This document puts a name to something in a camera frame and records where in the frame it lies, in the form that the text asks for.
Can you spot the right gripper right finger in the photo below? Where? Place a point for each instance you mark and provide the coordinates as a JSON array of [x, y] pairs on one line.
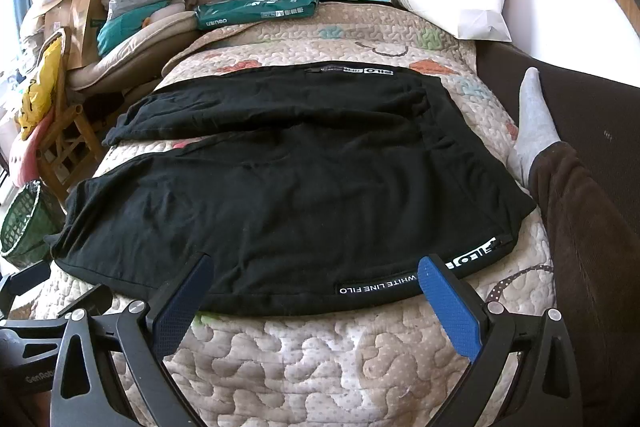
[[456, 305]]

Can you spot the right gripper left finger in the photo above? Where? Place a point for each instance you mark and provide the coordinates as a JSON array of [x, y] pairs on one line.
[[175, 303]]

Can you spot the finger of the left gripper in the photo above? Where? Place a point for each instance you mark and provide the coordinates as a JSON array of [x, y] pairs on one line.
[[20, 282]]

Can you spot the black pants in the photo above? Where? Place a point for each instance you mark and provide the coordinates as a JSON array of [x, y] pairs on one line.
[[313, 188]]

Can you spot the green mesh waste basket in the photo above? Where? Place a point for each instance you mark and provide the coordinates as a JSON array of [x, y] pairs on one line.
[[34, 214]]

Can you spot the pink cushion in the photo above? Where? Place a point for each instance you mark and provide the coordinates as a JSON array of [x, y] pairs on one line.
[[22, 161]]

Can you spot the wooden chair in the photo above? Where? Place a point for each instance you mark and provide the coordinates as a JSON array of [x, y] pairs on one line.
[[69, 147]]

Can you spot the brown trouser leg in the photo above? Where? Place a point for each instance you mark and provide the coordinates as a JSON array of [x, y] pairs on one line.
[[596, 266]]

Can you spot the yellow plastic bag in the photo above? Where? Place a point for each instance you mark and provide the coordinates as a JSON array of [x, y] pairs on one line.
[[38, 97]]

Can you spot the grey sock foot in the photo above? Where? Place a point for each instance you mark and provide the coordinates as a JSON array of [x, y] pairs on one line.
[[536, 128]]

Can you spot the beige lounge chair cushion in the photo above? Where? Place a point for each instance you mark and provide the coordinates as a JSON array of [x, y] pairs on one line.
[[147, 51]]

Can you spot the teal folded cloth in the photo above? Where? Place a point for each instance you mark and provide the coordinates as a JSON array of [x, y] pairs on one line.
[[120, 28]]

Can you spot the brown paper bag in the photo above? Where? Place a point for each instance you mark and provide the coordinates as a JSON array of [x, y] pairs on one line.
[[86, 19]]

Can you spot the green long box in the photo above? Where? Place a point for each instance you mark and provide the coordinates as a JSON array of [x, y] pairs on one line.
[[233, 12]]

